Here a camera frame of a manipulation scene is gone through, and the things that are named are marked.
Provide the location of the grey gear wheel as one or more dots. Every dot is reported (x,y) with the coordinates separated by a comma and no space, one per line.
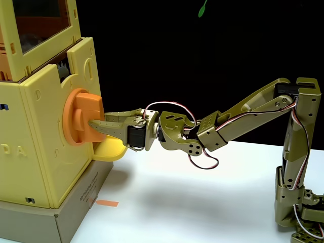
(63,71)

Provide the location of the brown cardboard box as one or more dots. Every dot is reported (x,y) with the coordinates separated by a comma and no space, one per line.
(68,217)

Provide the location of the orange tape strip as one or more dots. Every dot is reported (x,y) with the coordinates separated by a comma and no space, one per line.
(107,203)

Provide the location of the yellow toy vending machine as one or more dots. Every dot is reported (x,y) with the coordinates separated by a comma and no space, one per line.
(38,131)

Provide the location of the green leaf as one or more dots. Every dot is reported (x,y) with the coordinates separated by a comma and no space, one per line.
(201,11)

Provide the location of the yellow dispensing tray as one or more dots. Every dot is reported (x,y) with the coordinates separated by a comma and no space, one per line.
(111,150)

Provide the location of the orange vending machine knob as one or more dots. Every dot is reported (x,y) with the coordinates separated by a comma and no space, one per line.
(88,106)

